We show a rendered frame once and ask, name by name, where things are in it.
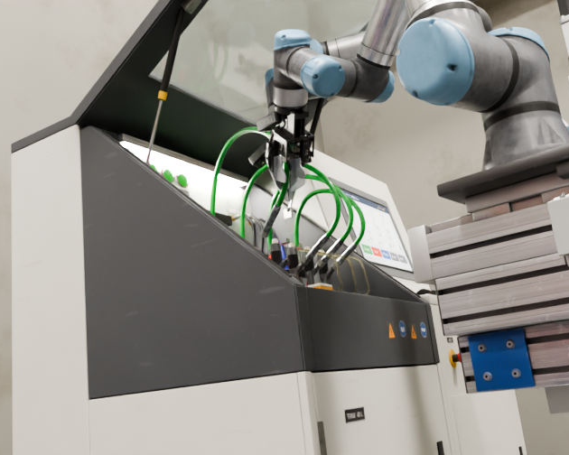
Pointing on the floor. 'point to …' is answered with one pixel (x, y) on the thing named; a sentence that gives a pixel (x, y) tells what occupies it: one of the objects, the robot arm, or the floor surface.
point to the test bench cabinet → (217, 419)
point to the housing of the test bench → (49, 294)
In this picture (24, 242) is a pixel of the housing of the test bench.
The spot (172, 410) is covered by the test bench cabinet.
